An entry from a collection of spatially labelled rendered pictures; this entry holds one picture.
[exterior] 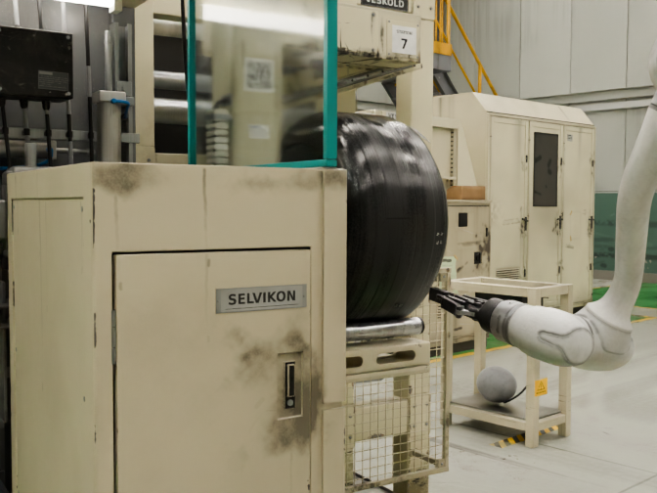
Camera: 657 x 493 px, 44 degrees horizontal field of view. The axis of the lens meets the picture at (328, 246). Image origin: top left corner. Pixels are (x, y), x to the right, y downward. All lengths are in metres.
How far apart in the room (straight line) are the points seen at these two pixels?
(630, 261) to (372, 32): 1.12
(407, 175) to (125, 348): 1.00
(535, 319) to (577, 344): 0.10
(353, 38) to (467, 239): 4.54
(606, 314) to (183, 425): 0.91
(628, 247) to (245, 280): 0.79
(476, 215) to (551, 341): 5.33
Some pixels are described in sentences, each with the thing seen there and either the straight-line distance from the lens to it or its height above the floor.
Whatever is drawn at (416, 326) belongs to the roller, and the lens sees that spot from 2.11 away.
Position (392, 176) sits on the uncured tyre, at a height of 1.28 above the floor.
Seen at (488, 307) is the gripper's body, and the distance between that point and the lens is 1.75.
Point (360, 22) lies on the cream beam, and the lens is 2.44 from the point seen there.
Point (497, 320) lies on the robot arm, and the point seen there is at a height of 0.98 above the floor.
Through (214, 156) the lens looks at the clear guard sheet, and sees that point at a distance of 1.64.
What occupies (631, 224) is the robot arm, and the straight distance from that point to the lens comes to 1.64.
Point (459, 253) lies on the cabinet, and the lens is 6.74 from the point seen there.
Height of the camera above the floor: 1.21
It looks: 3 degrees down
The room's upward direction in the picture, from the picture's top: straight up
